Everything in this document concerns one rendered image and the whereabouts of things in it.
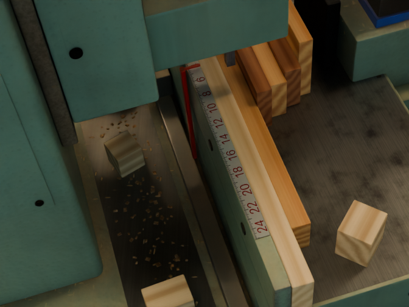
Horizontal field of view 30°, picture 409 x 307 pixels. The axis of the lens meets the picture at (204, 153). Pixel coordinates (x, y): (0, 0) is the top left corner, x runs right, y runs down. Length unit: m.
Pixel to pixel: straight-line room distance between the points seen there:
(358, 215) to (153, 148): 0.31
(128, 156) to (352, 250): 0.30
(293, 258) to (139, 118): 0.36
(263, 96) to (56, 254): 0.25
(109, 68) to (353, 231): 0.25
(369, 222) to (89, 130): 0.40
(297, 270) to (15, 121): 0.25
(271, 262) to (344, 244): 0.08
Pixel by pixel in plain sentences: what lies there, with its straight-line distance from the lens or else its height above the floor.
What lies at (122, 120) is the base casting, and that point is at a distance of 0.94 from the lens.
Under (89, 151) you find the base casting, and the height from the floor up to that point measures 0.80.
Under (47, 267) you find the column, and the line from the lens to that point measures 0.78.
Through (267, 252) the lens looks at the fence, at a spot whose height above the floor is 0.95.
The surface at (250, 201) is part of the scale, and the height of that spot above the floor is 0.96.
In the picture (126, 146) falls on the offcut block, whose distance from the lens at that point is 0.87.
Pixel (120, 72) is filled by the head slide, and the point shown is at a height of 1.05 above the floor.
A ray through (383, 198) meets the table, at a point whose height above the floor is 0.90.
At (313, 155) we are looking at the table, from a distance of 0.76.
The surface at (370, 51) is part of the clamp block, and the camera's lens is 0.81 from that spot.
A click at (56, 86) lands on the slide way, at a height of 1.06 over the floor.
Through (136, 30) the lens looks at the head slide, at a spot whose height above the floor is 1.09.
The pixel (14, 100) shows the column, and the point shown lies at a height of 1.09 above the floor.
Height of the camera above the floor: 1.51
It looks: 52 degrees down
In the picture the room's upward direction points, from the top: 7 degrees counter-clockwise
